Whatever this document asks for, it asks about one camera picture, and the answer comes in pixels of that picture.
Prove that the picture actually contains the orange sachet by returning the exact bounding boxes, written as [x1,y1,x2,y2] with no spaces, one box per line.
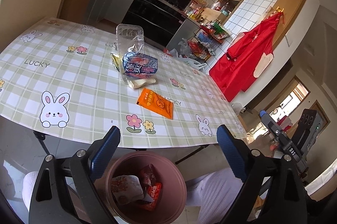
[136,88,174,119]

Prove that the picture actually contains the blue snack wrapper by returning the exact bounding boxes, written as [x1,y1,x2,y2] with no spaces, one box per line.
[122,52,158,79]

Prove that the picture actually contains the red apron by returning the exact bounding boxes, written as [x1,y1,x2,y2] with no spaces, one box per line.
[209,11,284,102]

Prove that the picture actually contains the checkered bunny tablecloth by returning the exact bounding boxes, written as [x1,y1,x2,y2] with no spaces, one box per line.
[1,18,247,148]

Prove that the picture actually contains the wire storage rack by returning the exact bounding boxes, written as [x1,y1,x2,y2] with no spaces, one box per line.
[187,22,232,62]

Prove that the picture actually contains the gold foil wrapper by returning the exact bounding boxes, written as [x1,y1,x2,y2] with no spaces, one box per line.
[111,53,122,72]

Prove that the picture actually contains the clear plastic tray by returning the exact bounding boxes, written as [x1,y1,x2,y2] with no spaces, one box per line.
[116,24,144,87]

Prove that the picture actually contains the pink trash bin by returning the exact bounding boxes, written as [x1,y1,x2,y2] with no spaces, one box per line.
[104,151,187,223]

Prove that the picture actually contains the black oven stove unit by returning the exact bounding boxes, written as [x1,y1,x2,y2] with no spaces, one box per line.
[122,0,187,47]

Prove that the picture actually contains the white plastic bag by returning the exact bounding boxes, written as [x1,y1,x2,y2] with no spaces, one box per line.
[175,57,207,70]

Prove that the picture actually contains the grey kitchen cabinets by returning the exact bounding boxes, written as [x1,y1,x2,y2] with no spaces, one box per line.
[83,0,134,26]

